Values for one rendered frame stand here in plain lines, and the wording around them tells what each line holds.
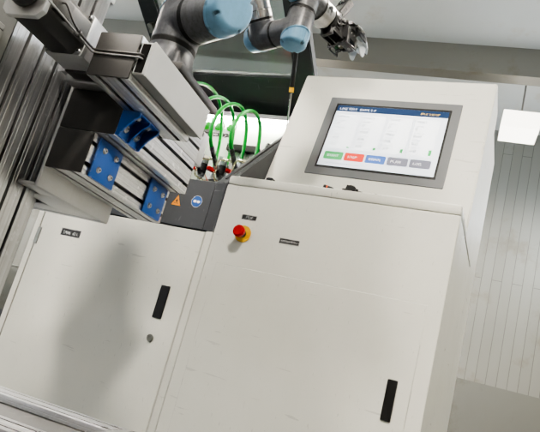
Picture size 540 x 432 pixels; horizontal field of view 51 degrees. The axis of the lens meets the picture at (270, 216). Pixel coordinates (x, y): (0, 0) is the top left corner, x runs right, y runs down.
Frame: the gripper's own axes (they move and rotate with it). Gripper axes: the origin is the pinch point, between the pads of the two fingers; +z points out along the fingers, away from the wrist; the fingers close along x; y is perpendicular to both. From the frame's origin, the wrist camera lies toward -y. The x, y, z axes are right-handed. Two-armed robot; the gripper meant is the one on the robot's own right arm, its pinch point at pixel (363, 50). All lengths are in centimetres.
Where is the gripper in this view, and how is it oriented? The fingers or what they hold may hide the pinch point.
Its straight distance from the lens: 189.0
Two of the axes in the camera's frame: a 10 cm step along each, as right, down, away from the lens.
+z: 6.4, 3.5, 6.8
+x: 7.5, -1.1, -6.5
